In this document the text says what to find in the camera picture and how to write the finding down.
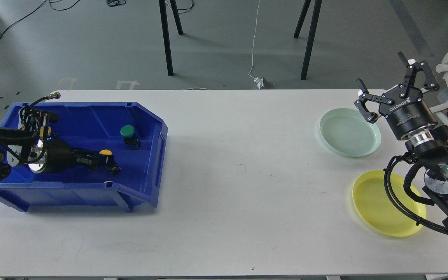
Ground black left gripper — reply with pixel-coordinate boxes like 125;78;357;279
27;139;110;174

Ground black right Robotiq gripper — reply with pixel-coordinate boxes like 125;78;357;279
354;51;440;141

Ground yellow push button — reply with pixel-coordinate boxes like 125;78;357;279
98;149;121;176

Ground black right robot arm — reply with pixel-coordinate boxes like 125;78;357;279
354;52;448;235

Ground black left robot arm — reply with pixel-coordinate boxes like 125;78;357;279
0;91;121;182

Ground green push button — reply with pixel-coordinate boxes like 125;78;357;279
120;125;141;150

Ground orange push button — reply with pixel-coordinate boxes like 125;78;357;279
39;126;52;139

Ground light green plate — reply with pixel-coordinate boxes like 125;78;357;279
318;108;381;158

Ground yellow plate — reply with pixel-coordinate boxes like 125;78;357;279
352;170;423;238

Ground blue plastic bin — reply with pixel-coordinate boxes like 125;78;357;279
0;102;168;212

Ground black stand legs right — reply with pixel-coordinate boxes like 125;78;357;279
294;0;322;81

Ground black stand legs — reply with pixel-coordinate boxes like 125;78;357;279
294;0;322;81
158;0;184;76

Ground black stand legs left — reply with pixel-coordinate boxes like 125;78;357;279
158;0;184;76

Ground white cable with charger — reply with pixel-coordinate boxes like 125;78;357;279
248;0;276;90

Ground black floor cable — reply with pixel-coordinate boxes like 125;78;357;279
0;0;81;63

